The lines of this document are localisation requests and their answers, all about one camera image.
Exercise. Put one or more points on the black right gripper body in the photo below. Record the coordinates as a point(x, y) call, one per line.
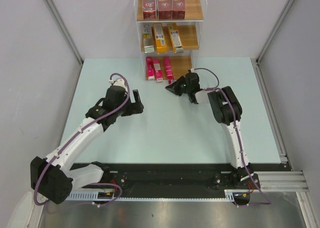
point(187, 88)

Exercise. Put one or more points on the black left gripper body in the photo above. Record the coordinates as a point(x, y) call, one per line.
point(130, 108)

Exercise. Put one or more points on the pink Be You toothpaste box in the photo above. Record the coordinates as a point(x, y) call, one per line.
point(150, 72)

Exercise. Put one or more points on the orange toothpaste box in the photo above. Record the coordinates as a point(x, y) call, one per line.
point(160, 41)
point(177, 45)

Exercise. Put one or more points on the silver gold R.O toothpaste box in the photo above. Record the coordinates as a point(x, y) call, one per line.
point(148, 39)

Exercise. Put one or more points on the red 3D toothpaste box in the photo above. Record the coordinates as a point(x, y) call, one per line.
point(178, 9)

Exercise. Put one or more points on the red foil toothpaste box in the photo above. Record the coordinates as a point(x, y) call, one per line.
point(149, 9)

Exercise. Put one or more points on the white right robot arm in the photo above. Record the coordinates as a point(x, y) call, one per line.
point(226, 110)

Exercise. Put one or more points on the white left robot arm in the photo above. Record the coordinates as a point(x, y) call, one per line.
point(53, 176)

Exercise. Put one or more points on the acrylic three-tier wooden shelf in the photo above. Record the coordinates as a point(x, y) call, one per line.
point(190, 30)

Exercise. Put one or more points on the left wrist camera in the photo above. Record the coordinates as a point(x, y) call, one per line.
point(118, 82)

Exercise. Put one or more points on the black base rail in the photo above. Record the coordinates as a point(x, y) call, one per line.
point(215, 176)

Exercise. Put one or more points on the white cable duct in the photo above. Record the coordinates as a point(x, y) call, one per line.
point(153, 194)

